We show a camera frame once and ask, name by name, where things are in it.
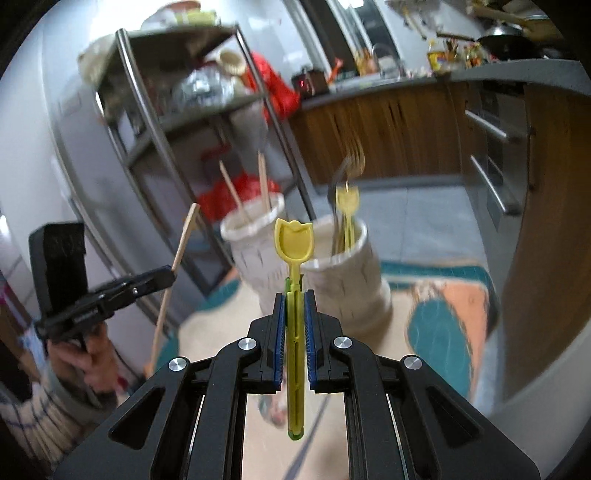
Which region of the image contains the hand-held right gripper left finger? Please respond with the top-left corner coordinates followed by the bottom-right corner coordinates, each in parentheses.
top-left (55, 292), bottom-right (285, 480)

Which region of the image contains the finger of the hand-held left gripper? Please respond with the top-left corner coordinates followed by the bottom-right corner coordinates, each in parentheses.
top-left (93, 265), bottom-right (177, 299)
top-left (103, 277), bottom-right (177, 310)

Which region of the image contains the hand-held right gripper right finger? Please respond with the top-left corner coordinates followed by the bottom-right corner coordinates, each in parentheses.
top-left (304, 290), bottom-right (541, 480)

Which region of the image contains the wooden chopstick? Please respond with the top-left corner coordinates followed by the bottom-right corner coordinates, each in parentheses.
top-left (144, 203), bottom-right (202, 376)
top-left (217, 160), bottom-right (253, 223)
top-left (257, 152), bottom-right (273, 212)

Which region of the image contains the white floral ceramic utensil holder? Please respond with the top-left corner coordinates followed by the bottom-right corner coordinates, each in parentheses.
top-left (220, 191), bottom-right (393, 341)

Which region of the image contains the yellow plastic spoon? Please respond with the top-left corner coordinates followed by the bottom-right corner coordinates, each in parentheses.
top-left (273, 218), bottom-right (315, 442)
top-left (334, 185), bottom-right (361, 254)

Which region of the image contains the silver metal fork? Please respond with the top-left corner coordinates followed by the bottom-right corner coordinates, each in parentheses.
top-left (326, 154), bottom-right (357, 254)

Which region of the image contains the gold metal fork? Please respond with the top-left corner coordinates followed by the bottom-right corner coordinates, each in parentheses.
top-left (344, 136), bottom-right (369, 254)

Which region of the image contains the person's left forearm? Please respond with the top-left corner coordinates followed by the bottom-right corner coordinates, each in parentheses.
top-left (0, 369), bottom-right (86, 463)

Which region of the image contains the person's left hand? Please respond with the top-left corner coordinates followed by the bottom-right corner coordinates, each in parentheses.
top-left (50, 322), bottom-right (122, 408)

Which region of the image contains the large red plastic bag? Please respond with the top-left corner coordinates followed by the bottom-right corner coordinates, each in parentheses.
top-left (200, 172), bottom-right (283, 223)

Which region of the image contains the printed teal tablecloth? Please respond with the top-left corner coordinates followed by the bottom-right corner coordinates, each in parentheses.
top-left (143, 260), bottom-right (498, 480)

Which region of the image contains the metal shelf rack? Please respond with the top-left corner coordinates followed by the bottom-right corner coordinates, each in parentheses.
top-left (78, 25), bottom-right (320, 325)

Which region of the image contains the silver foil bag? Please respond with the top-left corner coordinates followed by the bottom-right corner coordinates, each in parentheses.
top-left (172, 65), bottom-right (243, 112)

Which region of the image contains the wooden lower cabinet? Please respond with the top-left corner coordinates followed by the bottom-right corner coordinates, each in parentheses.
top-left (288, 76), bottom-right (591, 403)

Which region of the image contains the small red plastic bag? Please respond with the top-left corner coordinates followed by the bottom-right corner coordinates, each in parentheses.
top-left (250, 52), bottom-right (302, 123)

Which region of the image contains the brown rice cooker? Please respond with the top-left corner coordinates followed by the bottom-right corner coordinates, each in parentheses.
top-left (292, 69), bottom-right (330, 100)

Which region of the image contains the built-in oven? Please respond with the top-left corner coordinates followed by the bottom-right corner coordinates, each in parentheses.
top-left (462, 82), bottom-right (537, 232)

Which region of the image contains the orange bottle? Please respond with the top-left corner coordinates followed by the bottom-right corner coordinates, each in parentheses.
top-left (355, 48), bottom-right (377, 77)

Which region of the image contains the metal faucet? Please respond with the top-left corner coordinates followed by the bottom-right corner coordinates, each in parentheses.
top-left (369, 43), bottom-right (408, 80)

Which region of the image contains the yellow box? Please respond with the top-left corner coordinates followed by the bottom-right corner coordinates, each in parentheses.
top-left (426, 50), bottom-right (451, 73)

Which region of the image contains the window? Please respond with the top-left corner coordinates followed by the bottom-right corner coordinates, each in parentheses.
top-left (323, 0), bottom-right (399, 75)

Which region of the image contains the grey kitchen counter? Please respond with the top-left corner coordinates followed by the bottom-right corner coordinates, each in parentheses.
top-left (295, 57), bottom-right (591, 112)

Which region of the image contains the black wok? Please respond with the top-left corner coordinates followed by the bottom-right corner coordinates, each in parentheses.
top-left (477, 23), bottom-right (537, 59)

